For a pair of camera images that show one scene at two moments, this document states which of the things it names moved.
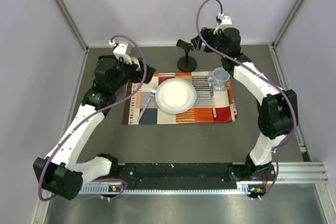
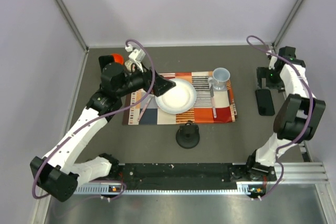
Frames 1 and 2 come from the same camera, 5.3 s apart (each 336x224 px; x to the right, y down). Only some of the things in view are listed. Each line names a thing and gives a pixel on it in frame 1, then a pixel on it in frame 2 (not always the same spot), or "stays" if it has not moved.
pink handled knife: (211, 95) stays
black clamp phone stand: (187, 63) -> (188, 135)
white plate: (175, 95) stays
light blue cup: (220, 76) stays
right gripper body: (214, 41) -> (272, 81)
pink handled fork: (153, 92) stays
